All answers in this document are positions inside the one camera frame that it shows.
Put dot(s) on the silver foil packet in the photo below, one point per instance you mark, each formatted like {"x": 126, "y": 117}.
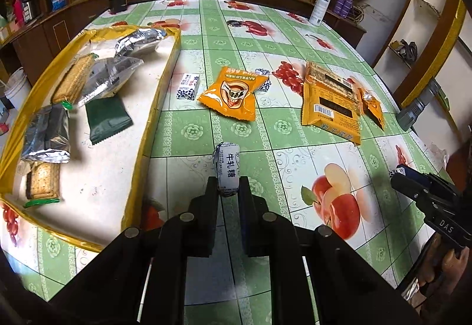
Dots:
{"x": 136, "y": 41}

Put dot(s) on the white spray bottle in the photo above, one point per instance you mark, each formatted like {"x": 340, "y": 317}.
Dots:
{"x": 320, "y": 6}

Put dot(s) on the clear plastic snack packet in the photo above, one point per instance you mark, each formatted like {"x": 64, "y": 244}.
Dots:
{"x": 107, "y": 77}

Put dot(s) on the grey flashlight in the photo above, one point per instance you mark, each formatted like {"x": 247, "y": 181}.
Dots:
{"x": 416, "y": 107}

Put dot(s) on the clear round cracker packet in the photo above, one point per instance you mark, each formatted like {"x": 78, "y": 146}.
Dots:
{"x": 73, "y": 77}

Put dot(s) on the person's right hand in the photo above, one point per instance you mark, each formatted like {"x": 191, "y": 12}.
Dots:
{"x": 446, "y": 269}

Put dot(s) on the green fruit print tablecloth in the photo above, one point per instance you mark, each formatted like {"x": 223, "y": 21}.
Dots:
{"x": 295, "y": 170}

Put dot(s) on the black white candy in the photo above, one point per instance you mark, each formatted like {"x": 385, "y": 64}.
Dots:
{"x": 226, "y": 166}
{"x": 188, "y": 86}
{"x": 265, "y": 85}

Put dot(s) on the brown cracker packet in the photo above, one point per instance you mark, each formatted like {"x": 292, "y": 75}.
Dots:
{"x": 324, "y": 72}

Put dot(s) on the dark thermos jug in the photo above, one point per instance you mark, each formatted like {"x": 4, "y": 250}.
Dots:
{"x": 27, "y": 4}

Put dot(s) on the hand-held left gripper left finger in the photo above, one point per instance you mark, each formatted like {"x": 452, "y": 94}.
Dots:
{"x": 206, "y": 218}

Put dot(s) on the small orange snack packet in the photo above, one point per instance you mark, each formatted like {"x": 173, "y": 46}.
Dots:
{"x": 375, "y": 113}
{"x": 364, "y": 93}

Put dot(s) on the sandwich cracker packet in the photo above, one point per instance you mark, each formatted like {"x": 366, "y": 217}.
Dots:
{"x": 42, "y": 181}

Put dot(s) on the red bottle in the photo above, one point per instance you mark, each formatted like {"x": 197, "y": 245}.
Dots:
{"x": 18, "y": 9}

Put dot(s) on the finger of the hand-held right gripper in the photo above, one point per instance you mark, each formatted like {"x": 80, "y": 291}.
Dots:
{"x": 407, "y": 172}
{"x": 405, "y": 188}

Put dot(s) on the yellow edged white tray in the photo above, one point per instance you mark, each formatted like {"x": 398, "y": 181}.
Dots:
{"x": 121, "y": 170}

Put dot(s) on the large orange snack packet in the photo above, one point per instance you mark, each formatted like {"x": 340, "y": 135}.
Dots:
{"x": 332, "y": 114}

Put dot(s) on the silver packet dark contents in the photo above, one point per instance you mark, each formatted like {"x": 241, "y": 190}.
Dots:
{"x": 48, "y": 133}

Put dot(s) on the dark ink bottle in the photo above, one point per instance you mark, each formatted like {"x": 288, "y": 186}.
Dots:
{"x": 118, "y": 3}

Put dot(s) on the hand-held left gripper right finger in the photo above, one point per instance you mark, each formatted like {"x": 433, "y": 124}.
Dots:
{"x": 246, "y": 221}

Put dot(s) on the dark green snack packet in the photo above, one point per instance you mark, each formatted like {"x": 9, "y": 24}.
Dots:
{"x": 107, "y": 118}

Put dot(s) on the orange face print snack packet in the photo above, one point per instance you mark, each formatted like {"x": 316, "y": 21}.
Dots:
{"x": 232, "y": 92}

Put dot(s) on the white plastic bucket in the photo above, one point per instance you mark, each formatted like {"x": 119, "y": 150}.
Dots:
{"x": 18, "y": 89}

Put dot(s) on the purple bottle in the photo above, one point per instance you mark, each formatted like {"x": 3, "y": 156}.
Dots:
{"x": 340, "y": 4}
{"x": 349, "y": 7}

